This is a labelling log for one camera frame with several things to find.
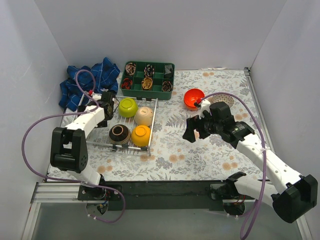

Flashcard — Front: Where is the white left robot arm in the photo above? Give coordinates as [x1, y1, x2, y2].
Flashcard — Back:
[50, 92, 116, 200]

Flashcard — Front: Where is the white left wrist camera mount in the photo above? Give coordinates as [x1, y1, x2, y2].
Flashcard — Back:
[87, 90, 102, 101]

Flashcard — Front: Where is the blue plaid cloth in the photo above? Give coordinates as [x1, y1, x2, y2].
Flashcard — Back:
[58, 57, 120, 112]

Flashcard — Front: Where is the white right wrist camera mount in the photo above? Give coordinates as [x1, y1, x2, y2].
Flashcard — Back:
[193, 98, 211, 119]

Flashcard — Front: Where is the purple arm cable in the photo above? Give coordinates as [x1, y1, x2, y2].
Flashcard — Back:
[199, 92, 268, 240]
[21, 69, 126, 223]

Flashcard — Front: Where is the dark brown patterned bowl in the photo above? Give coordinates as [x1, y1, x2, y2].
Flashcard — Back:
[108, 124, 131, 145]

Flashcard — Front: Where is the brown black rolled tie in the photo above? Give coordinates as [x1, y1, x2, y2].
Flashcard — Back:
[161, 80, 173, 92]

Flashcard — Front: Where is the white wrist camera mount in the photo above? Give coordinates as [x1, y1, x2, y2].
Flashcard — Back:
[193, 98, 211, 119]
[87, 90, 102, 101]

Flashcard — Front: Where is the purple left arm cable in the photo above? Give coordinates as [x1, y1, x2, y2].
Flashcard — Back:
[21, 69, 126, 223]

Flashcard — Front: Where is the aluminium frame rail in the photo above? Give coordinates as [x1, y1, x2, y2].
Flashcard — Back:
[243, 67, 275, 152]

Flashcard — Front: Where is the yellow rolled tie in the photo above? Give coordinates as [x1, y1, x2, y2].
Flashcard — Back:
[141, 77, 153, 91]

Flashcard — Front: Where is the yellow bowl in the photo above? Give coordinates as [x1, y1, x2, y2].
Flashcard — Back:
[131, 125, 151, 147]

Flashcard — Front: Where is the lime green bowl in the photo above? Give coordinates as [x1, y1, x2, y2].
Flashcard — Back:
[118, 97, 138, 118]

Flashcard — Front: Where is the white patterned bowl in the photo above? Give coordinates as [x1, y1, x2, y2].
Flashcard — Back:
[212, 93, 234, 108]

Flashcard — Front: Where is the cream beige bowl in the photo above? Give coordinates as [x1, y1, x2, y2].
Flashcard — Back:
[134, 106, 154, 127]

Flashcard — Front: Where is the metal wire dish rack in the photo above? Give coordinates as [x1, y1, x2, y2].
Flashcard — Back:
[77, 92, 160, 156]

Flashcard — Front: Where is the orange bowl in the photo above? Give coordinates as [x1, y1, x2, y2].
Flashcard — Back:
[183, 88, 205, 111]

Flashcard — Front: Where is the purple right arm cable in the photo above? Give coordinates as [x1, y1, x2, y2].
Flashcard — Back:
[199, 92, 268, 240]

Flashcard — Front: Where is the red black rolled tie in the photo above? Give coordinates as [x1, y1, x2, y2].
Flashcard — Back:
[121, 77, 133, 90]

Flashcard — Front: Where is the dark multicolour rolled tie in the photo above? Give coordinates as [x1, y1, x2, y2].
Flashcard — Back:
[144, 64, 155, 78]

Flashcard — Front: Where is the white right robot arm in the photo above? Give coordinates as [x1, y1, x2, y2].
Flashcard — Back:
[182, 99, 318, 223]

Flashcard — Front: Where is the green compartment organizer box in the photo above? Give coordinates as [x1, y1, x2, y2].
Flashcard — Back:
[119, 61, 175, 100]

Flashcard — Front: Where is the black folded item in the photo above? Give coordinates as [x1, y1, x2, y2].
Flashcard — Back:
[163, 64, 174, 79]

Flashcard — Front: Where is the pink black rolled tie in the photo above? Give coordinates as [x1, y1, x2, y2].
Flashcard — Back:
[125, 62, 137, 76]

